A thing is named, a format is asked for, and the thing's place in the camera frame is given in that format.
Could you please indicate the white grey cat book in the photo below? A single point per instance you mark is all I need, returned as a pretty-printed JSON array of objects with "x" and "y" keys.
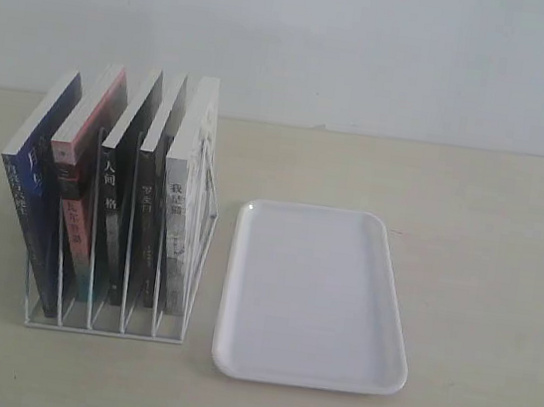
[{"x": 185, "y": 159}]

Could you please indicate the dark thin book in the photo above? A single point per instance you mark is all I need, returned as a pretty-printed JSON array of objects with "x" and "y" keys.
[{"x": 150, "y": 185}]

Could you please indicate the black spine book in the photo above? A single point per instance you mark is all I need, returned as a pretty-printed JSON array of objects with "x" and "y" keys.
[{"x": 116, "y": 174}]

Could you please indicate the white plastic tray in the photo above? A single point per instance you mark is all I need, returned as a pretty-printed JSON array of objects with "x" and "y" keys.
[{"x": 309, "y": 300}]

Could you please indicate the blue moon book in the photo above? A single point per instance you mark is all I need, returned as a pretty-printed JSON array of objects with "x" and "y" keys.
[{"x": 32, "y": 176}]

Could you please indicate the white wire book rack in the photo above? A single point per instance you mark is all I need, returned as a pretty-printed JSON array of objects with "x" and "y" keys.
[{"x": 130, "y": 319}]

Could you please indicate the red spine book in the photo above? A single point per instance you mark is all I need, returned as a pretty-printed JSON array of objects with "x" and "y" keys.
[{"x": 75, "y": 150}]

